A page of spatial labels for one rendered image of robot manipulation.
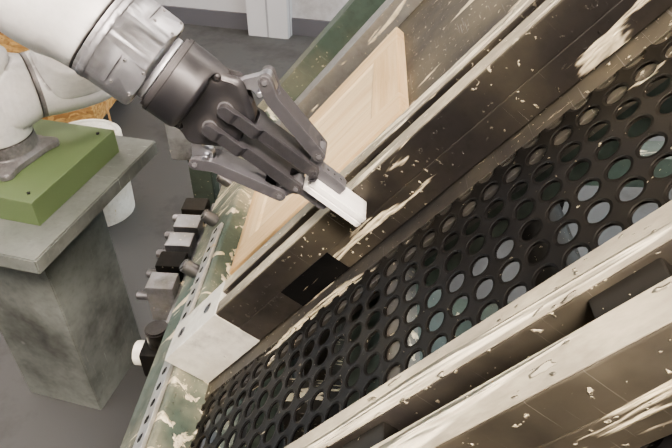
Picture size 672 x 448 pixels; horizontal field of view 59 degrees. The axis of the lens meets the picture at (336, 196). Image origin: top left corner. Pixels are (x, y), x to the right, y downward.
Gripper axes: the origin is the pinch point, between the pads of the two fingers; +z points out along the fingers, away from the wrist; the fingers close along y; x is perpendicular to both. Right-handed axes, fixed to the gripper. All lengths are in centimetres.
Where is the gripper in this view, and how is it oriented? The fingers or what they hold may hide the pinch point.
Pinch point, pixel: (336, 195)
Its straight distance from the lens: 58.9
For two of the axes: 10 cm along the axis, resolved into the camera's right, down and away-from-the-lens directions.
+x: 0.7, -5.9, 8.1
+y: 6.4, -5.9, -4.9
